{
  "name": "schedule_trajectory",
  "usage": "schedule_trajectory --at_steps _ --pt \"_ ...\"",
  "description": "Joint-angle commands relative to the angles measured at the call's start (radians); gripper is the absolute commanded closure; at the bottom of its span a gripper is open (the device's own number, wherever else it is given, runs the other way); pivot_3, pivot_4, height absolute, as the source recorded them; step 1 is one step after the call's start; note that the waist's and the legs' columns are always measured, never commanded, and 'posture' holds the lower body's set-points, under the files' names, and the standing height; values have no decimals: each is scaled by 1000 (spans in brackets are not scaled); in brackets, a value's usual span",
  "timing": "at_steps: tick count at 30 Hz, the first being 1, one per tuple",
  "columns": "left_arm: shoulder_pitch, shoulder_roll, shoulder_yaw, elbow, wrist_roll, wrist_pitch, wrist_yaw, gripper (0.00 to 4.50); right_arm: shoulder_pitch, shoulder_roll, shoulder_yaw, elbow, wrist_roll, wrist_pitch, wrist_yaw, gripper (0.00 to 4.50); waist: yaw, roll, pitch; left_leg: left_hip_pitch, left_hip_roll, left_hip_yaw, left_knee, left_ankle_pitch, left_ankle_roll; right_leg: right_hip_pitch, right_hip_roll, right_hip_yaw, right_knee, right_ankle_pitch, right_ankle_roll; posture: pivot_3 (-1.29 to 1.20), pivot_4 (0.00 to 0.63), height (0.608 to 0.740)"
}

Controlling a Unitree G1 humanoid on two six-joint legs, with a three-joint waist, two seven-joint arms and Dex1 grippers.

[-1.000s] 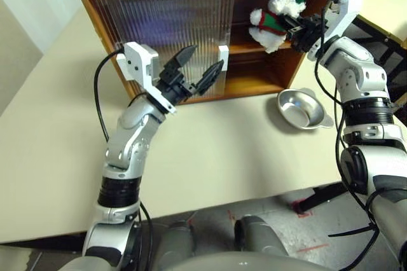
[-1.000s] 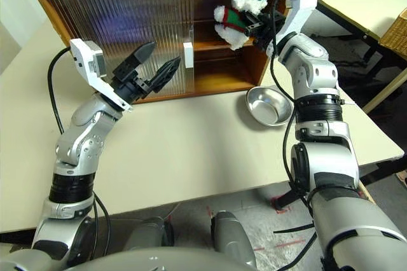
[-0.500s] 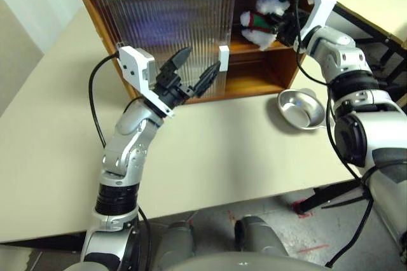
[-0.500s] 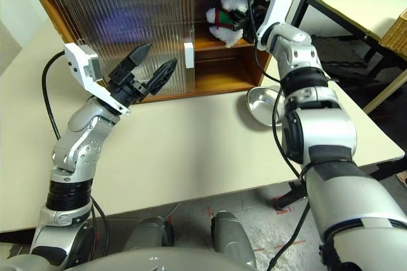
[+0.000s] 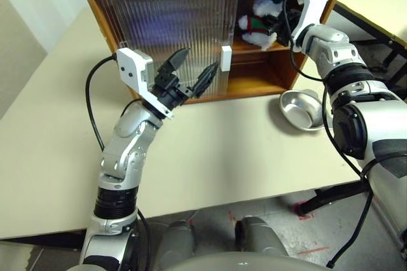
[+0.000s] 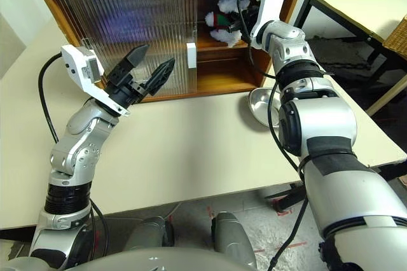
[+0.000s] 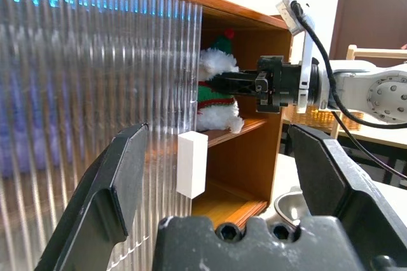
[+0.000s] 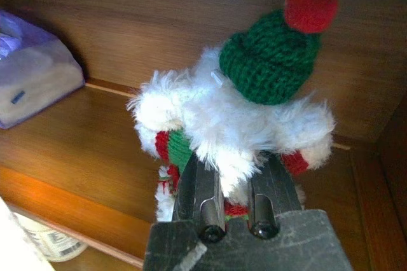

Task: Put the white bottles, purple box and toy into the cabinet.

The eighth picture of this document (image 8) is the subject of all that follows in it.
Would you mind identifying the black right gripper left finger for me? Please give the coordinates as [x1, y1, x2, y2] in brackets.
[171, 151, 228, 225]

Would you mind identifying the purple tissue pack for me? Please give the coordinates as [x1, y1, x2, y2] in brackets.
[0, 8, 86, 130]

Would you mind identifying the wooden shelf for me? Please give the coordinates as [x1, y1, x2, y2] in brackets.
[0, 78, 382, 268]

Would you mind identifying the white plush snowman toy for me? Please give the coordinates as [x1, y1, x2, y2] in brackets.
[127, 0, 340, 225]

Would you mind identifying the white plastic jar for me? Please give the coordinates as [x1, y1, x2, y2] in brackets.
[18, 214, 88, 263]

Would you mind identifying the wooden cabinet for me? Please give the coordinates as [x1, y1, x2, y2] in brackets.
[0, 0, 407, 271]

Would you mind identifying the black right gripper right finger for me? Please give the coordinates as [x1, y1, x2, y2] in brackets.
[248, 155, 302, 225]

